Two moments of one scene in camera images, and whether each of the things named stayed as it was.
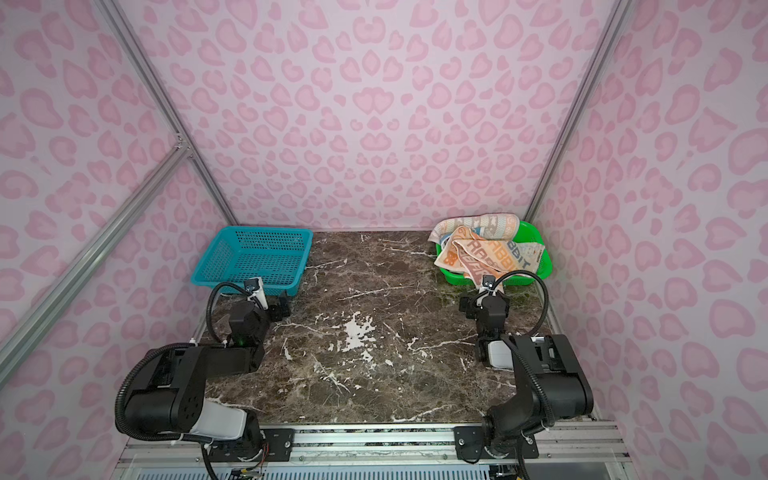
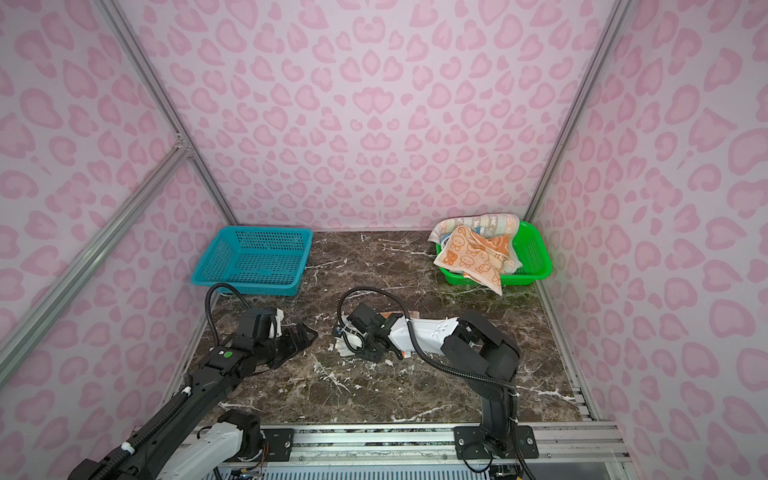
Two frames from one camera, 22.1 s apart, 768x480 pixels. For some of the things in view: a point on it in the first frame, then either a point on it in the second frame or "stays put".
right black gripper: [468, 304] → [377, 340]
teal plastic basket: [278, 256] stays put
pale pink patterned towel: [499, 226] stays put
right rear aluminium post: [615, 20] stays put
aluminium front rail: [557, 443] stays put
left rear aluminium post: [131, 43] stays put
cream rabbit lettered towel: [483, 258] → [348, 344]
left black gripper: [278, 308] → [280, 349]
